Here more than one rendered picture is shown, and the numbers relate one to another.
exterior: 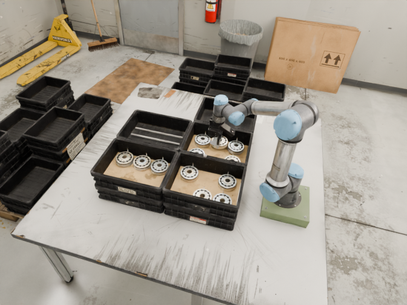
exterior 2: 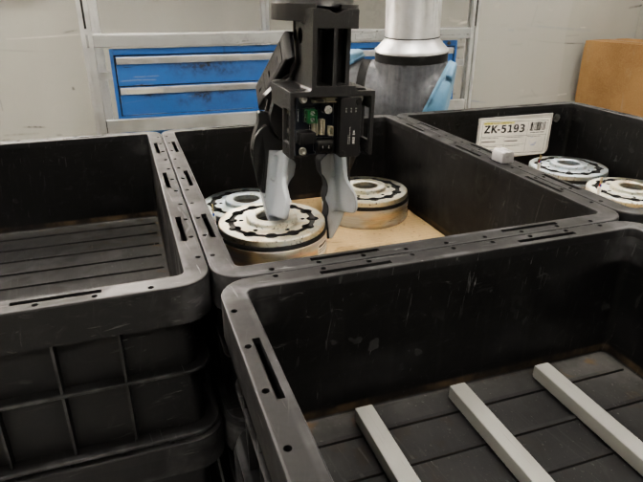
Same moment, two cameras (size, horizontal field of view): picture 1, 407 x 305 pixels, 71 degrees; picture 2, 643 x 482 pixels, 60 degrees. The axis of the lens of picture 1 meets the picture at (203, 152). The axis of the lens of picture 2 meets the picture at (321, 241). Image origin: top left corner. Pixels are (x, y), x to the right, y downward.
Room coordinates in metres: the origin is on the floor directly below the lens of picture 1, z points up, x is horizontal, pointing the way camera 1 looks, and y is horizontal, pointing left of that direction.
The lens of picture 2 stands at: (1.58, 0.35, 1.08)
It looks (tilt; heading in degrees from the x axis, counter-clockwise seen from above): 24 degrees down; 240
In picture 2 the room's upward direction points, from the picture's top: straight up
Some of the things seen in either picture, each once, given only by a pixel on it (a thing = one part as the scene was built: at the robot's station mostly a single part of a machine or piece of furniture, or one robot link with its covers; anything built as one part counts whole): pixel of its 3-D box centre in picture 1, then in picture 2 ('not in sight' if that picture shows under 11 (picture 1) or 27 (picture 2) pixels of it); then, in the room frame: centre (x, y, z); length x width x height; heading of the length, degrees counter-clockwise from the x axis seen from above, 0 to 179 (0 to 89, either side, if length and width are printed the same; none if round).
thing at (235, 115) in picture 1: (235, 114); not in sight; (1.27, -0.15, 1.16); 0.11 x 0.11 x 0.08; 42
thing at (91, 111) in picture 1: (89, 121); not in sight; (2.14, 1.11, 0.31); 0.40 x 0.30 x 0.34; 167
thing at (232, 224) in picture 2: (219, 140); (272, 222); (1.37, -0.10, 0.88); 0.10 x 0.10 x 0.01
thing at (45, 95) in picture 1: (51, 108); not in sight; (2.23, 1.50, 0.37); 0.40 x 0.30 x 0.45; 168
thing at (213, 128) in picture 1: (216, 127); (316, 81); (1.34, -0.07, 1.01); 0.09 x 0.08 x 0.12; 79
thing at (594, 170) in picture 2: (222, 201); (567, 167); (0.91, -0.12, 0.86); 0.10 x 0.10 x 0.01
